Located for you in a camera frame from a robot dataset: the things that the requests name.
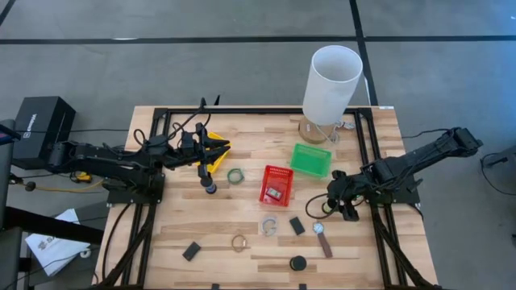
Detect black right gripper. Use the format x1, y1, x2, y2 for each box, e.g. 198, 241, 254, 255
327, 169, 370, 222

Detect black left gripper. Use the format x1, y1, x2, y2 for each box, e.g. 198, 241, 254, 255
164, 122, 232, 182

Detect brown woven strap watch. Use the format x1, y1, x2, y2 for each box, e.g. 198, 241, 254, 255
313, 222, 335, 259

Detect hourglass with blue sand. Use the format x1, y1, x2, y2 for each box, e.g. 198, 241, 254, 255
202, 175, 218, 195

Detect black rectangular case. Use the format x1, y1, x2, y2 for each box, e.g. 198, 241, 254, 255
289, 216, 306, 236
181, 241, 202, 262

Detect black round lid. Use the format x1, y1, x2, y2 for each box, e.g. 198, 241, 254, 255
289, 255, 308, 272

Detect yellow plastic basket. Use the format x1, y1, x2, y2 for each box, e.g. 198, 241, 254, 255
197, 131, 233, 175

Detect green plastic basket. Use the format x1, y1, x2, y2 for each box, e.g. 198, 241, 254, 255
289, 143, 333, 178

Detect red plastic basket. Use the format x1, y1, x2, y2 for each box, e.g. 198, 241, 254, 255
260, 164, 295, 208

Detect white floral band watch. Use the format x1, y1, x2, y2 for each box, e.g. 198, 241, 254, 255
261, 216, 278, 238

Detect black cardboard box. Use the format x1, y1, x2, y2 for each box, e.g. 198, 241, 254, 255
11, 96, 77, 170

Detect black metal bar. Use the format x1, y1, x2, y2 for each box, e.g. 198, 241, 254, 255
3, 206, 105, 245

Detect white paper sheets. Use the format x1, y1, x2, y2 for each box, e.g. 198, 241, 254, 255
24, 208, 92, 278

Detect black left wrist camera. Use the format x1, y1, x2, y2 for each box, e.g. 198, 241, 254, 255
179, 130, 198, 153

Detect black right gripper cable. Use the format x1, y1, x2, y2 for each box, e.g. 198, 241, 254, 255
305, 193, 335, 221

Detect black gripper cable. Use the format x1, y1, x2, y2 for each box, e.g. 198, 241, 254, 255
305, 193, 335, 221
135, 98, 213, 150

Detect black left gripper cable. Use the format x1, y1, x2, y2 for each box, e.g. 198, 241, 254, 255
135, 98, 213, 150

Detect white lamp cable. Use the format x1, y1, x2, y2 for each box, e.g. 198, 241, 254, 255
316, 76, 374, 144

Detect yellow cable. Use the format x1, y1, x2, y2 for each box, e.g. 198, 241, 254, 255
34, 172, 106, 193

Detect black floor cable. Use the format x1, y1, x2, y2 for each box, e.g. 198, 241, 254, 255
479, 151, 516, 197

